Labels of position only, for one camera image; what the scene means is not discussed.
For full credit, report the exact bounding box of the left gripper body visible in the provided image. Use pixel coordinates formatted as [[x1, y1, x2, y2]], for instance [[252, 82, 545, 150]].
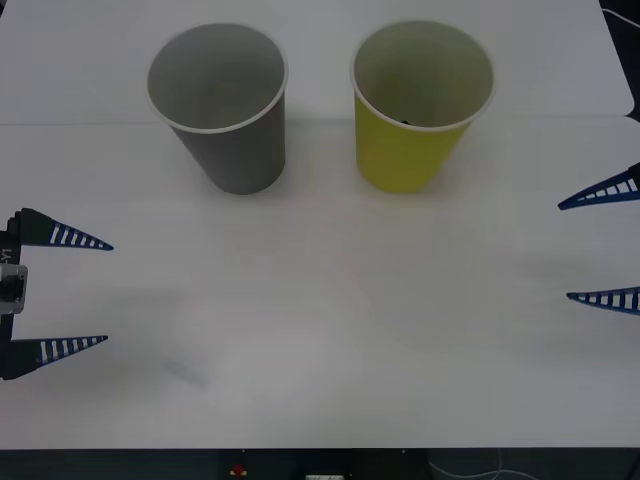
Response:
[[0, 228, 23, 352]]

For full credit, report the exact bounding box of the thin white cable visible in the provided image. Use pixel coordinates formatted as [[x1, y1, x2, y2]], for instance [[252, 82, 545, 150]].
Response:
[[599, 6, 640, 27], [428, 449, 640, 480]]

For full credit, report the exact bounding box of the grey plastic waste bin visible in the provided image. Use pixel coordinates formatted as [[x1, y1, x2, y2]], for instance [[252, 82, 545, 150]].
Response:
[[145, 23, 290, 196]]

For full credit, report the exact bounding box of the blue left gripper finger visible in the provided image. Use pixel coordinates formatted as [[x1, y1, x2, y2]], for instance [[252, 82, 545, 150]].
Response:
[[0, 335, 110, 382], [6, 207, 115, 252]]

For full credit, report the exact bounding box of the yellow-green plastic waste bin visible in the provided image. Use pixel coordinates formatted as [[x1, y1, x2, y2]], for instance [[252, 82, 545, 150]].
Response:
[[349, 19, 496, 195]]

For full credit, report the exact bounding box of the black robot torso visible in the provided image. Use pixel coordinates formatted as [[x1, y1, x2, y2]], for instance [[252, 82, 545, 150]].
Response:
[[219, 448, 431, 480]]

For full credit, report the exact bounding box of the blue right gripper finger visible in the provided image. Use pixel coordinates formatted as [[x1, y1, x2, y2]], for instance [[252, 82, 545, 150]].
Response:
[[565, 285, 640, 317], [557, 162, 640, 211]]

